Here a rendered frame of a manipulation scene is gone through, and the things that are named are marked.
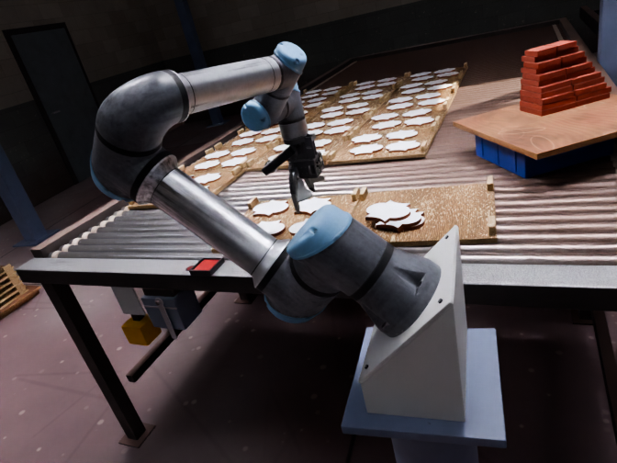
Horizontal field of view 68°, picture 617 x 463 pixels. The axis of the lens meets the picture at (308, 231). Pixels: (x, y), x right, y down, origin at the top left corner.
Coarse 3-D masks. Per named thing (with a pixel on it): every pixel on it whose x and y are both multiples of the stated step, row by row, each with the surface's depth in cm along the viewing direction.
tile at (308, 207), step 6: (312, 198) 158; (318, 198) 157; (324, 198) 156; (330, 198) 156; (300, 204) 156; (306, 204) 155; (312, 204) 154; (318, 204) 153; (324, 204) 152; (300, 210) 151; (306, 210) 150; (312, 210) 149
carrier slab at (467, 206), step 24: (384, 192) 153; (408, 192) 148; (432, 192) 144; (456, 192) 140; (480, 192) 137; (360, 216) 140; (432, 216) 130; (456, 216) 127; (480, 216) 124; (408, 240) 121; (432, 240) 118; (480, 240) 114
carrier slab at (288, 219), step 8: (280, 200) 167; (288, 200) 165; (336, 200) 155; (344, 200) 154; (344, 208) 148; (352, 208) 147; (248, 216) 160; (272, 216) 156; (280, 216) 154; (288, 216) 152; (296, 216) 151; (304, 216) 150; (352, 216) 144; (288, 224) 147; (288, 232) 141
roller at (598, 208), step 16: (496, 208) 129; (512, 208) 127; (528, 208) 125; (544, 208) 123; (560, 208) 122; (576, 208) 120; (592, 208) 118; (608, 208) 117; (96, 224) 196; (112, 224) 192; (128, 224) 188; (144, 224) 184; (160, 224) 180; (176, 224) 177
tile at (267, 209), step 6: (264, 204) 164; (270, 204) 163; (276, 204) 161; (282, 204) 160; (258, 210) 160; (264, 210) 158; (270, 210) 157; (276, 210) 156; (282, 210) 155; (258, 216) 158; (264, 216) 157; (270, 216) 155
